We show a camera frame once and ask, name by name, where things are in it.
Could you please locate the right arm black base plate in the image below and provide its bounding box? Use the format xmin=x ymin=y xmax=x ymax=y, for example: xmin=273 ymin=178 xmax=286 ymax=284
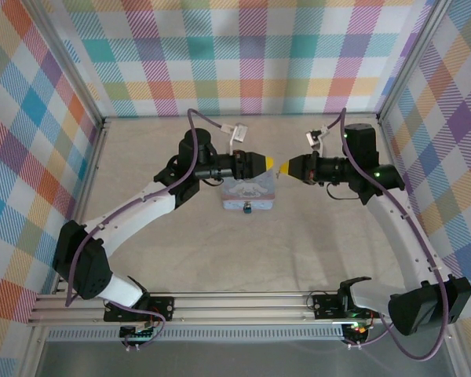
xmin=312 ymin=292 xmax=385 ymax=320

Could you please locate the controller circuit board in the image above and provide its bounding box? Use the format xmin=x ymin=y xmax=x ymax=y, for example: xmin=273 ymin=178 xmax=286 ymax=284
xmin=341 ymin=320 xmax=369 ymax=338
xmin=119 ymin=324 xmax=159 ymax=341

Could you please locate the aluminium frame post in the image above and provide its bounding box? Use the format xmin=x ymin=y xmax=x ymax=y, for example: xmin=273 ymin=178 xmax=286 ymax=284
xmin=27 ymin=0 xmax=107 ymax=129
xmin=375 ymin=0 xmax=458 ymax=123

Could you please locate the aluminium side rail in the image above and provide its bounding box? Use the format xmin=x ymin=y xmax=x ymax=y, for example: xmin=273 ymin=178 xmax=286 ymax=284
xmin=378 ymin=117 xmax=441 ymax=291
xmin=51 ymin=119 xmax=111 ymax=295

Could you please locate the long aluminium mounting rail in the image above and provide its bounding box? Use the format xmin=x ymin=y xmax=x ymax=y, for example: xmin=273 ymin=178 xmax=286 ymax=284
xmin=27 ymin=291 xmax=393 ymax=327

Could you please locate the right controller circuit board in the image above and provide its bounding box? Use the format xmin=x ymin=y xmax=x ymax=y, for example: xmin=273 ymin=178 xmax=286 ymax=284
xmin=341 ymin=320 xmax=369 ymax=338

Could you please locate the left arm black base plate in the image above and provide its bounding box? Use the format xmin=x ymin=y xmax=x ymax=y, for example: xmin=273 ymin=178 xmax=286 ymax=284
xmin=103 ymin=296 xmax=176 ymax=324

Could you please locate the slotted grey cable duct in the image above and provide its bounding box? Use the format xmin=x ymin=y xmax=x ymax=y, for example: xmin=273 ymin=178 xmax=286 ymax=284
xmin=46 ymin=328 xmax=345 ymax=342

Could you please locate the left controller circuit board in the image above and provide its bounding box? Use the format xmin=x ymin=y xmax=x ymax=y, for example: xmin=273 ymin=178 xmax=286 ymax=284
xmin=119 ymin=324 xmax=159 ymax=341

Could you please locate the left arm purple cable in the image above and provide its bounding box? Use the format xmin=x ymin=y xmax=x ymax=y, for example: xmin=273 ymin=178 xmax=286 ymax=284
xmin=64 ymin=108 xmax=236 ymax=350

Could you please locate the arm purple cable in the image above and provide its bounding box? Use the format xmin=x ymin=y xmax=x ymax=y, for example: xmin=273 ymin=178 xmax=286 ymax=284
xmin=64 ymin=108 xmax=236 ymax=350
xmin=319 ymin=108 xmax=455 ymax=361

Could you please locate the thin aluminium rear rail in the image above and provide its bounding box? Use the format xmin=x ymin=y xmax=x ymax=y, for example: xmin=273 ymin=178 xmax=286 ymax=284
xmin=101 ymin=113 xmax=380 ymax=121

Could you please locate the pastel cartoon tin box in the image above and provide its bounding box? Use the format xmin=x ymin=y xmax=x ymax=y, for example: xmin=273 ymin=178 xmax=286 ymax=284
xmin=219 ymin=170 xmax=278 ymax=214

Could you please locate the grey metal base plate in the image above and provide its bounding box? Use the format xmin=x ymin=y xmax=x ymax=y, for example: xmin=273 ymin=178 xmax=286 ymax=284
xmin=35 ymin=339 xmax=455 ymax=377

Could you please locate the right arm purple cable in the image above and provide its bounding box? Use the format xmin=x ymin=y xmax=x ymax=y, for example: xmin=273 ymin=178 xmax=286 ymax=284
xmin=319 ymin=108 xmax=455 ymax=361

